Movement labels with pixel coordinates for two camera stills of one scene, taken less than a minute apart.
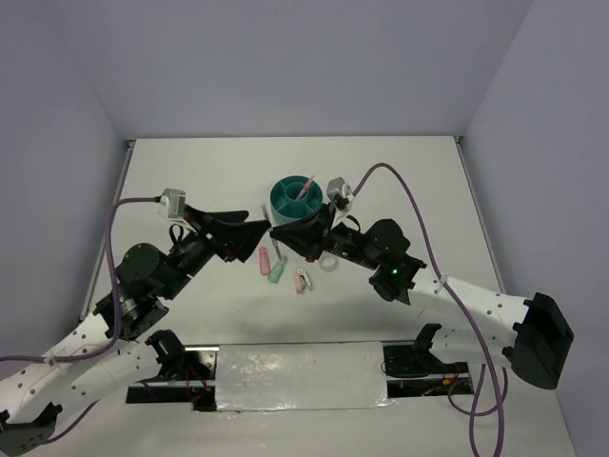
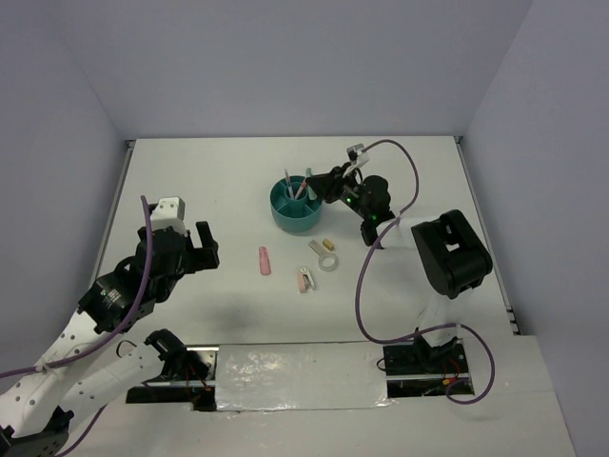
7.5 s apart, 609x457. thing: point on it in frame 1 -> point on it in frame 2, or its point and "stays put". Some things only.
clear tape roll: x=327 y=263 stays put
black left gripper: x=231 y=237 -> x=206 y=257
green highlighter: x=277 y=269 -> x=312 y=194
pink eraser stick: x=264 y=258 stays put
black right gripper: x=304 y=236 -> x=328 y=185
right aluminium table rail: x=459 y=140 stays put
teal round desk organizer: x=293 y=198 stays put
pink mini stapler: x=302 y=282 stays put
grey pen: x=265 y=213 -> x=288 y=184
